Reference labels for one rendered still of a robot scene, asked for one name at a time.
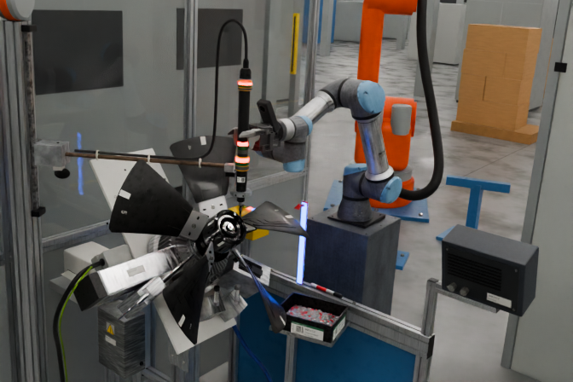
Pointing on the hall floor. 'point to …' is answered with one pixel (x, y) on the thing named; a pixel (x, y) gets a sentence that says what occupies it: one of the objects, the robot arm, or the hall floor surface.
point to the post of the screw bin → (291, 359)
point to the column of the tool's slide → (23, 208)
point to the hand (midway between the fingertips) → (236, 132)
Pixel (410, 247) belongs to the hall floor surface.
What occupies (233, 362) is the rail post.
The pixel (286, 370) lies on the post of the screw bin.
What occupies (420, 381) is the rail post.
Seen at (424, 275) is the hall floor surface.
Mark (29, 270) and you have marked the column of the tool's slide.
